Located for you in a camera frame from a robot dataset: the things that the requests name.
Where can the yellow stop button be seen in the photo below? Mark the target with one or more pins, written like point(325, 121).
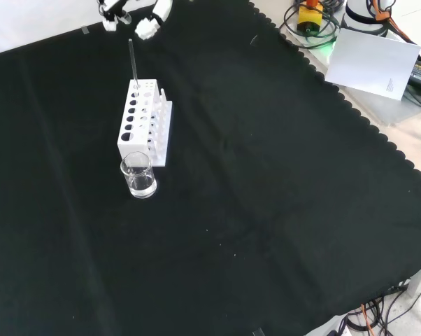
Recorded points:
point(310, 15)

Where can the black bench cloth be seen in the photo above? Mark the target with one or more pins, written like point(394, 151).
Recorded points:
point(249, 175)

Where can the clear tape strip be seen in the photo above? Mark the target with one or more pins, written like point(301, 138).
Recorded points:
point(85, 30)
point(257, 332)

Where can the pale white board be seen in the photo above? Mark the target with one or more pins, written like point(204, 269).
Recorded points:
point(371, 63)

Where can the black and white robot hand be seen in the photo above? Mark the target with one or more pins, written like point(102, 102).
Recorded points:
point(149, 28)

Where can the white test tube rack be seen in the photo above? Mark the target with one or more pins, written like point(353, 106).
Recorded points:
point(126, 140)

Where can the small clear glass beaker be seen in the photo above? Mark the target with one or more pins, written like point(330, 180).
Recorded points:
point(140, 185)

